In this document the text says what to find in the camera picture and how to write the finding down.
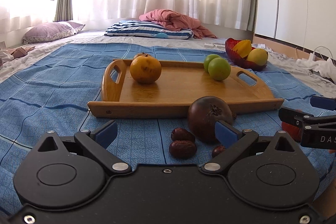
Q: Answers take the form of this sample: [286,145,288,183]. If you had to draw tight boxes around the white charger cable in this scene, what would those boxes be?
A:
[294,45,336,60]

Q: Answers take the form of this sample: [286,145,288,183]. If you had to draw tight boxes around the red ribbed tomato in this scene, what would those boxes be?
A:
[281,122,302,143]

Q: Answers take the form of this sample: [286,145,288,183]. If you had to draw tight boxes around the blue white striped pillow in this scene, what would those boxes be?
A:
[104,20,194,40]

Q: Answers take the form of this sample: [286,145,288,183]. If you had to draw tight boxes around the yellow starfruit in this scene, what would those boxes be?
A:
[232,40,252,58]

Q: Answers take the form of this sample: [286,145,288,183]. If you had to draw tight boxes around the dried red date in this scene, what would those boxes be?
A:
[171,127,195,143]
[211,145,226,158]
[169,140,197,160]

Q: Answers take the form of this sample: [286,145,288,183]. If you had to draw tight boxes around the white crumpled cloth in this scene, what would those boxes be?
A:
[296,53,336,83]

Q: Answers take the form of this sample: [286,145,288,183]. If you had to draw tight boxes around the red glass fruit bowl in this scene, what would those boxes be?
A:
[225,38,267,71]

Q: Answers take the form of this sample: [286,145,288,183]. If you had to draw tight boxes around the rear green apple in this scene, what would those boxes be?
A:
[203,54,220,73]

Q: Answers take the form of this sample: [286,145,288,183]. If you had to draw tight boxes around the pink crumpled blanket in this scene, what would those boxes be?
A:
[139,9,217,39]

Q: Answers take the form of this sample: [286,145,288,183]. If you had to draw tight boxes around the large orange fruit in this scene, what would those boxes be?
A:
[130,56,162,84]

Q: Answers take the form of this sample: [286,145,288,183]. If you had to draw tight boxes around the wooden serving tray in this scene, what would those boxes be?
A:
[88,59,284,119]

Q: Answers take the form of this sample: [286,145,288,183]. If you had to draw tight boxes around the green apple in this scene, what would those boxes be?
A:
[208,57,231,81]
[203,54,220,73]

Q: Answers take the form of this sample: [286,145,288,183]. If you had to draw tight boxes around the purple pillow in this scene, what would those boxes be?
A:
[22,21,85,44]

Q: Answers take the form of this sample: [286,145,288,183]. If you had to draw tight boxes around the pink white clothes pile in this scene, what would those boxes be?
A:
[0,46,35,66]

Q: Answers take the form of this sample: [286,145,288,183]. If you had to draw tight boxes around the dark purple tomato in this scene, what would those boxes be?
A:
[187,96,236,144]

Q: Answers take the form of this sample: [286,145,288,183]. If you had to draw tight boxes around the yellow mango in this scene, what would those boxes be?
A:
[247,48,268,66]

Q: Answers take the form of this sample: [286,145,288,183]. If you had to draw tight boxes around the small orange fruit behind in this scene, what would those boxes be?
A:
[133,52,151,59]

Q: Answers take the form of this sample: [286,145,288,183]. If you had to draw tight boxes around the front green apple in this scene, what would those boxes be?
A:
[208,57,231,81]

